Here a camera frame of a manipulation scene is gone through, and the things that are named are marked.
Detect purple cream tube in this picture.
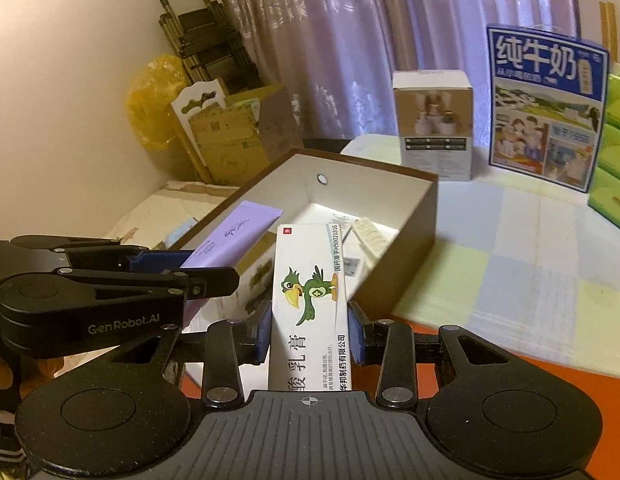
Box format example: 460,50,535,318
178,199,285,331

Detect white medicine box green bird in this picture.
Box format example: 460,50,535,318
268,223,351,392

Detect person's left hand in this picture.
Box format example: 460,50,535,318
0,346,66,402

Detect brown cardboard storage box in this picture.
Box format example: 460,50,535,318
174,148,438,318

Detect brown cardboard pieces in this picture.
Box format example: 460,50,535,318
171,80,304,186

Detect checked pastel tablecloth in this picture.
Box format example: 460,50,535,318
339,132,620,380

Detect yellow plastic bag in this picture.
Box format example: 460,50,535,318
126,54,190,152

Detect black folding step ladder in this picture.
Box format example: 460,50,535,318
159,0,262,94

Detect white product carton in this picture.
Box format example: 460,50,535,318
392,70,474,182

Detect green tissue pack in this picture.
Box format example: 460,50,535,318
588,167,620,229
605,63,620,129

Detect purple curtain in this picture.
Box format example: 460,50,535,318
222,0,580,146

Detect blue milk carton box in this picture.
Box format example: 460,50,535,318
487,25,610,193

